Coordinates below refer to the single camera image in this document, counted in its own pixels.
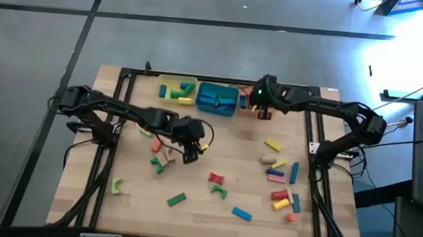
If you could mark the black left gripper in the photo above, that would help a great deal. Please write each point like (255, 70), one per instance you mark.
(189, 132)

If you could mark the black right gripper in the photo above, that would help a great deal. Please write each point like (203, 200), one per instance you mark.
(268, 94)

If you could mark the natural wooden arch block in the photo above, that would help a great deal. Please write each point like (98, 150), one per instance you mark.
(169, 155)

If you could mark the short blue wooden block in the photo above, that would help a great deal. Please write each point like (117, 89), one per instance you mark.
(242, 100)

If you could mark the yellow rectangular wooden block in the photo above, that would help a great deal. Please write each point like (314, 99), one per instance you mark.
(273, 144)

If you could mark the red wooden arch block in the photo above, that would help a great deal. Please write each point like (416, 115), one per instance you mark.
(216, 177)

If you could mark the red rectangular wooden block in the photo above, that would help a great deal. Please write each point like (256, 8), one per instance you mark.
(157, 145)

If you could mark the green wooden arch block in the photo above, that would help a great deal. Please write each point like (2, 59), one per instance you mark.
(216, 189)
(154, 161)

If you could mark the green rectangular wooden block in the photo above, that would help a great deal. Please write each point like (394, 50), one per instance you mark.
(176, 199)

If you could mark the natural wooden cylinder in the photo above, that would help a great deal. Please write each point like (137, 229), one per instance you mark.
(268, 160)

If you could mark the thin yellow wooden block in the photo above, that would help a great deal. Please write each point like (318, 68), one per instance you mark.
(278, 164)

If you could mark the light green wooden block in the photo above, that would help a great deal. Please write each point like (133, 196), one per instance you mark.
(145, 132)

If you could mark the short yellow wooden block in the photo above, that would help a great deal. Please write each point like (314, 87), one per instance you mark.
(184, 101)

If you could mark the green wooden cylinder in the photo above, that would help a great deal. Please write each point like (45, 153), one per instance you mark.
(176, 94)
(190, 89)

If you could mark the blue rectangular wooden block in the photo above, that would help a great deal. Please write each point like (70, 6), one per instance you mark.
(163, 90)
(185, 86)

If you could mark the light green arch block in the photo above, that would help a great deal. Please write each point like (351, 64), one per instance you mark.
(114, 186)

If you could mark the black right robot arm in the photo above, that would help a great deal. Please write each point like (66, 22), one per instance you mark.
(333, 107)

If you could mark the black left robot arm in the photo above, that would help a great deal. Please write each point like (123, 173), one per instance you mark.
(121, 107)

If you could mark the translucent orange plastic bin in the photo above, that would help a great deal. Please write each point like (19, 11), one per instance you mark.
(246, 113)

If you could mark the natural wooden square block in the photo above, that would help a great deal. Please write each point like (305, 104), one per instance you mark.
(161, 159)

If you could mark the teal plastic bin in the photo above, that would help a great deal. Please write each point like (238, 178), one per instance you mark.
(216, 111)

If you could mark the thin dark blue block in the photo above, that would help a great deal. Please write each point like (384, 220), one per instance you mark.
(275, 172)

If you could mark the pink rectangular wooden block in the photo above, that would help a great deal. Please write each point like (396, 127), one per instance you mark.
(276, 178)

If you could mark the translucent yellow plastic bin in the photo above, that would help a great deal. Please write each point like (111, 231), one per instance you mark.
(169, 80)

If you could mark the red wooden cylinder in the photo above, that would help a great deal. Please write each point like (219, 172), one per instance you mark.
(280, 194)

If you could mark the thin natural wooden block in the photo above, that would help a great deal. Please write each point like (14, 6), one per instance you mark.
(291, 195)

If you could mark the white power adapter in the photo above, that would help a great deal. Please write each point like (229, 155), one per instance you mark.
(345, 156)

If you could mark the yellow wooden cylinder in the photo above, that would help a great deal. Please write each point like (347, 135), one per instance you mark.
(280, 204)

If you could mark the teal rectangular wooden block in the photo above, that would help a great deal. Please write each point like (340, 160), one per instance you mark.
(296, 203)

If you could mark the short salmon wooden cylinder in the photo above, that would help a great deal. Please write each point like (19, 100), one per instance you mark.
(290, 217)

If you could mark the small black floor object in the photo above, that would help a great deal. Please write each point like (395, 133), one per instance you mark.
(370, 70)

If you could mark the black floor stand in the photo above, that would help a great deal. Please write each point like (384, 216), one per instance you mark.
(398, 96)

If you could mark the white metal bracket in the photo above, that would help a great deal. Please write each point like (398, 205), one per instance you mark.
(313, 146)

